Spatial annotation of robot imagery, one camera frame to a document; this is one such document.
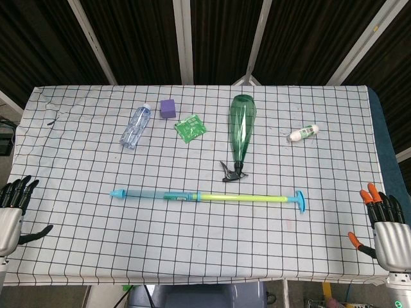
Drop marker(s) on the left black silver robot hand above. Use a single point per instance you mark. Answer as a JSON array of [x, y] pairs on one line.
[[11, 224]]

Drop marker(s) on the right orange-tipped silver robot hand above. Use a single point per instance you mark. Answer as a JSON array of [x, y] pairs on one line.
[[393, 244]]

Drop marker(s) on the blue green toy pump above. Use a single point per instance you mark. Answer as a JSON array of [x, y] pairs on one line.
[[224, 197]]

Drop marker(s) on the black electronics box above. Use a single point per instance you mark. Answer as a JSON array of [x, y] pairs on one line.
[[6, 138]]

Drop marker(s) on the teal padded table edge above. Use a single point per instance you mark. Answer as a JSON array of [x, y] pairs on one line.
[[390, 154]]

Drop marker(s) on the small black clip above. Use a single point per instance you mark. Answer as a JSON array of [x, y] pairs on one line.
[[51, 122]]

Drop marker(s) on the white table leg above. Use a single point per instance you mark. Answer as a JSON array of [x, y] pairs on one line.
[[285, 293]]

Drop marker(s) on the small white bottle green label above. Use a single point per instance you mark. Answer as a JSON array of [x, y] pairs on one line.
[[303, 133]]

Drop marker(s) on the clear plastic water bottle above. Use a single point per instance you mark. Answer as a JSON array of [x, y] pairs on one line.
[[136, 126]]

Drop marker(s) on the white black checkered tablecloth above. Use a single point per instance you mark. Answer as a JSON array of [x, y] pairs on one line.
[[192, 240]]

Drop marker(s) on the green spray bottle black trigger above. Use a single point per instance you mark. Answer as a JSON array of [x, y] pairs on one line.
[[242, 128]]

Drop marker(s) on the purple foam cube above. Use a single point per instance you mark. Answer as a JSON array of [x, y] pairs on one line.
[[167, 109]]

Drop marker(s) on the grey robot torso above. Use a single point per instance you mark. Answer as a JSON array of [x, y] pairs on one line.
[[199, 296]]

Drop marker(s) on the green foil sachet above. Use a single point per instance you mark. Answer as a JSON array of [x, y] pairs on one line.
[[190, 129]]

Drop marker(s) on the white frame post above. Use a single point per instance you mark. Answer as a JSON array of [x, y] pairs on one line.
[[257, 48], [93, 41], [359, 45], [183, 41]]

